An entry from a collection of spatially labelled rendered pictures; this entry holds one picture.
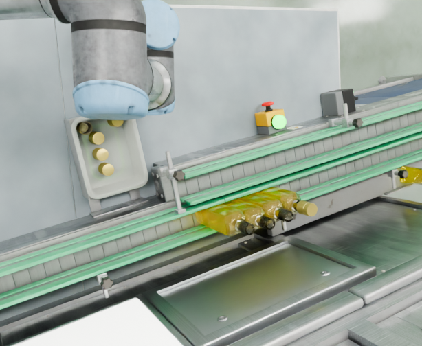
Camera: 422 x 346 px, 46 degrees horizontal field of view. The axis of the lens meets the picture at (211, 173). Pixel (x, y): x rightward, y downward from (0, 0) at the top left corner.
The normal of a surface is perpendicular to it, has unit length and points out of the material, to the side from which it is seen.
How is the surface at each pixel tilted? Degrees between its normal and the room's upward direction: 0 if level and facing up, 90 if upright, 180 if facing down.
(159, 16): 6
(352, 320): 90
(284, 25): 0
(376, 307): 90
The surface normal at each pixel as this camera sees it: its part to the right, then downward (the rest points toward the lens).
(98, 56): -0.11, 0.14
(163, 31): 0.42, 0.00
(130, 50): 0.69, 0.10
